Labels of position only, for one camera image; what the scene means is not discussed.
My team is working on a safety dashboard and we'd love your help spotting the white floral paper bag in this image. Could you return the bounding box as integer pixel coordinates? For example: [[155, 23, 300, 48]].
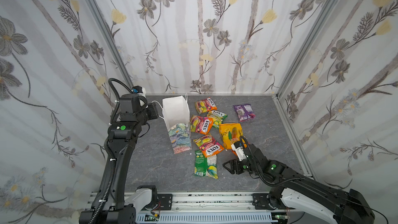
[[152, 94, 192, 154]]

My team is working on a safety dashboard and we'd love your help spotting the green snack bag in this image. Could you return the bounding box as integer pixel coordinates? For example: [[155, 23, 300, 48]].
[[193, 150, 218, 179]]

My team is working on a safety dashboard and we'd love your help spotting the fox's candy bag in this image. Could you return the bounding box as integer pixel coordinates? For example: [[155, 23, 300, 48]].
[[195, 97, 217, 114], [190, 115, 214, 135], [193, 135, 224, 158]]

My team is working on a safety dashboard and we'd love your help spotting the yellow mango snack bag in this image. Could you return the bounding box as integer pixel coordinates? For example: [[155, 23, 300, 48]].
[[219, 123, 243, 150]]

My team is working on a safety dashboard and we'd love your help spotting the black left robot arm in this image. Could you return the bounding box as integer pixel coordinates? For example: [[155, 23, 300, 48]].
[[79, 78, 160, 224]]

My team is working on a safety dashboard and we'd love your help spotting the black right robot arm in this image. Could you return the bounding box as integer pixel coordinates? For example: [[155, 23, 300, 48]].
[[223, 136, 375, 224]]

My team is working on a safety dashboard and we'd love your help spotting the green Fox's spring tea bag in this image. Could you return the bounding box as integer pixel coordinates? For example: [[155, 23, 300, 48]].
[[207, 110, 228, 129]]

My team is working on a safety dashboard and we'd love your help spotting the Fox's candy bag top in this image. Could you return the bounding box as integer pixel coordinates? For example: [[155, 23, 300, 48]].
[[195, 97, 217, 114]]

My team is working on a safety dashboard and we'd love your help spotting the purple snack packet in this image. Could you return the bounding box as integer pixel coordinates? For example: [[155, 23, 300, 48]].
[[233, 104, 256, 122]]

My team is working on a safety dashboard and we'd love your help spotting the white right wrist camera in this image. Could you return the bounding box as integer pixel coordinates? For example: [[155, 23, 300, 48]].
[[231, 141, 246, 161]]

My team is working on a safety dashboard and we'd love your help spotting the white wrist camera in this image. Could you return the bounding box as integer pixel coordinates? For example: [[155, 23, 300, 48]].
[[132, 86, 147, 106], [231, 141, 246, 161]]

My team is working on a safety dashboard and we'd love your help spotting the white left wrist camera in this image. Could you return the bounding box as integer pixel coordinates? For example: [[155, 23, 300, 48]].
[[132, 86, 147, 106]]

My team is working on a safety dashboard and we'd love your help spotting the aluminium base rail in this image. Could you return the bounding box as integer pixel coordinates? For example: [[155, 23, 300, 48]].
[[83, 191, 312, 224]]

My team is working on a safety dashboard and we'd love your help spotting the white perforated cable duct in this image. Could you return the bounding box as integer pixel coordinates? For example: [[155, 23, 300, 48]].
[[135, 212, 278, 224]]

